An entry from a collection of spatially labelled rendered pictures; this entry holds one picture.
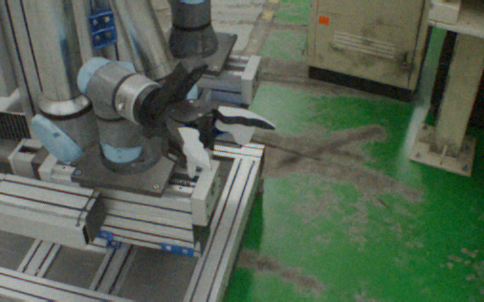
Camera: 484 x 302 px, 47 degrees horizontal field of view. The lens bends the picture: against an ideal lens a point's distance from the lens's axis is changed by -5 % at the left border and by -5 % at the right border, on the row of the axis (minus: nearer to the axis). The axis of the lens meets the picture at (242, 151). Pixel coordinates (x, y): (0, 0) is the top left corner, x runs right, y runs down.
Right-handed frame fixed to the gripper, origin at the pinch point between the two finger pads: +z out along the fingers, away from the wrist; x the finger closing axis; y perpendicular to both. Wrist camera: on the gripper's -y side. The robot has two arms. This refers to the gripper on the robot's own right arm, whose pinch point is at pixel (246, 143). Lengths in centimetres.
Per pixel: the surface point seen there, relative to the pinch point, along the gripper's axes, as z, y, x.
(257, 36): -132, 81, -190
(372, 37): -58, 52, -174
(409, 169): -15, 88, -143
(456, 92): -9, 51, -153
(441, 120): -12, 66, -154
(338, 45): -73, 60, -171
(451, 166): -1, 85, -154
